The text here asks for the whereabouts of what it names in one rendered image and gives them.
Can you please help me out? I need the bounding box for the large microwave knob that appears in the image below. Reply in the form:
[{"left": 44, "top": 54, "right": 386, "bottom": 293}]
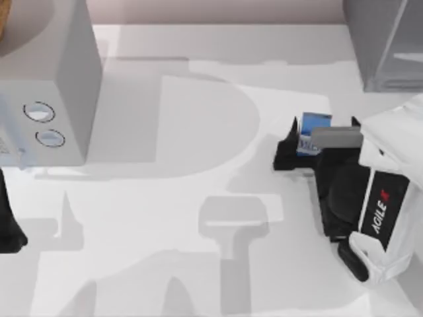
[{"left": 22, "top": 101, "right": 56, "bottom": 124}]

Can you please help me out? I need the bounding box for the grey cabinet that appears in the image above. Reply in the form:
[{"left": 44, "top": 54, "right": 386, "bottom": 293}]
[{"left": 342, "top": 0, "right": 423, "bottom": 94}]

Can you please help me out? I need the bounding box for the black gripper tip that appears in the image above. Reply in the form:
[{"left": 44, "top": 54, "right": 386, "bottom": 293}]
[{"left": 0, "top": 167, "right": 29, "bottom": 256}]

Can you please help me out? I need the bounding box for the brown wooden object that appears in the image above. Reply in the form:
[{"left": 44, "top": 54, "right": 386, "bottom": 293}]
[{"left": 0, "top": 0, "right": 13, "bottom": 44}]

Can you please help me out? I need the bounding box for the pale microwave oven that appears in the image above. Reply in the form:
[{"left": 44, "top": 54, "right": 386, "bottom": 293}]
[{"left": 0, "top": 0, "right": 102, "bottom": 170}]

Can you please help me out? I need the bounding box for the blue and white carton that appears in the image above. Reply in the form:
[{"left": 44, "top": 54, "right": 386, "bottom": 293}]
[{"left": 296, "top": 112, "right": 333, "bottom": 157}]

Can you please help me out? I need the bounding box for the small microwave knob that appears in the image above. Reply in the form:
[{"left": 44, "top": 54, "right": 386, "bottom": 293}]
[{"left": 35, "top": 129, "right": 66, "bottom": 147}]

